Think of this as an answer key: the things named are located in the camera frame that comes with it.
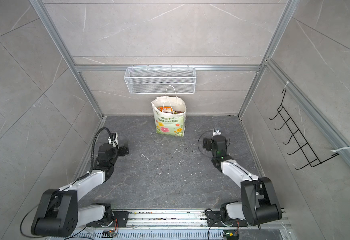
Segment floral white paper bag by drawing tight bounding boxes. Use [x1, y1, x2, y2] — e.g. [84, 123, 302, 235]
[151, 85, 187, 137]

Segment orange Fox's fruits candy bag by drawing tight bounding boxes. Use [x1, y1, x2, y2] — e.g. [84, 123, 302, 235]
[157, 106, 176, 114]

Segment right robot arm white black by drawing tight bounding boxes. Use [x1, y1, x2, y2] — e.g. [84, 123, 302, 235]
[202, 135, 283, 227]

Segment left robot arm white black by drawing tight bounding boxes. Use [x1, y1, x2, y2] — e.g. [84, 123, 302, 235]
[31, 143, 129, 237]

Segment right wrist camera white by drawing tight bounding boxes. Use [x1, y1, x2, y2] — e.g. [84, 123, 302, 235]
[213, 128, 222, 137]

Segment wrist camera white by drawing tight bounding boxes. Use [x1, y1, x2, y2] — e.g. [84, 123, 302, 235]
[109, 133, 119, 148]
[213, 128, 222, 137]

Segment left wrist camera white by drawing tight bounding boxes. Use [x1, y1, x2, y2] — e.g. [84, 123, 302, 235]
[109, 133, 119, 148]

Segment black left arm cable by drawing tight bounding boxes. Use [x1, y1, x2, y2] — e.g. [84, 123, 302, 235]
[90, 127, 114, 175]

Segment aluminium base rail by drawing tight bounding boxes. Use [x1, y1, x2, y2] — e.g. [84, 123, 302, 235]
[42, 209, 293, 240]

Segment black wire hook rack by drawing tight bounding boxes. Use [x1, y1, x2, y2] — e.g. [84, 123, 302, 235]
[269, 89, 339, 170]

